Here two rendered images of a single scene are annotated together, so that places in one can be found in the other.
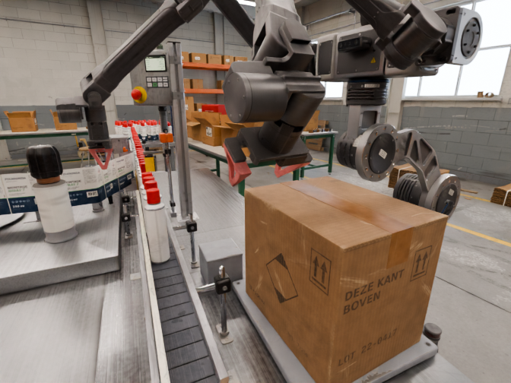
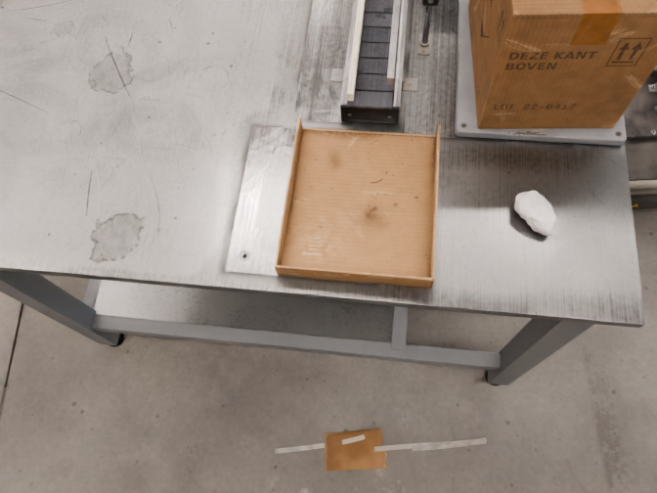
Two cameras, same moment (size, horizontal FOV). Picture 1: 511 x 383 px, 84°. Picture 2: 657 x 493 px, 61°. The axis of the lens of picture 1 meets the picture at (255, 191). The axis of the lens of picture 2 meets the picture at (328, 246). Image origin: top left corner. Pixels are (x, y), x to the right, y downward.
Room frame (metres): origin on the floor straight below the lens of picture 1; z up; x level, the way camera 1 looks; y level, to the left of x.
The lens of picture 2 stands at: (-0.30, -0.23, 1.71)
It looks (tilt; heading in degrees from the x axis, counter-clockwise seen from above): 66 degrees down; 39
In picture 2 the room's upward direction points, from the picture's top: 9 degrees counter-clockwise
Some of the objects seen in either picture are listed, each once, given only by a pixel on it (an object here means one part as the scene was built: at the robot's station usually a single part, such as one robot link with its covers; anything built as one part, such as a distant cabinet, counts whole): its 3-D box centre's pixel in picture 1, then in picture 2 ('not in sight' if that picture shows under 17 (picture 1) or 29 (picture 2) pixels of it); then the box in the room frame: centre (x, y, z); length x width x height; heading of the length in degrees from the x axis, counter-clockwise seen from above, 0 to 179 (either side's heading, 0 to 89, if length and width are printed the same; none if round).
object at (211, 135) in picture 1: (216, 128); not in sight; (3.60, 0.49, 0.97); 0.45 x 0.38 x 0.37; 124
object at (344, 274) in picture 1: (327, 261); (558, 8); (0.52, -0.15, 0.99); 0.30 x 0.24 x 0.27; 28
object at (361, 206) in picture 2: not in sight; (361, 197); (0.10, 0.00, 0.85); 0.30 x 0.26 x 0.04; 24
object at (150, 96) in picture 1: (157, 79); not in sight; (1.15, 0.37, 1.38); 0.17 x 0.10 x 0.19; 79
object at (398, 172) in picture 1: (417, 178); not in sight; (4.19, -2.49, 0.16); 0.65 x 0.54 x 0.32; 36
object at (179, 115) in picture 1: (180, 137); not in sight; (1.11, 0.29, 1.16); 0.04 x 0.04 x 0.67; 24
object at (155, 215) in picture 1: (157, 226); not in sight; (0.70, 0.27, 0.98); 0.05 x 0.05 x 0.20
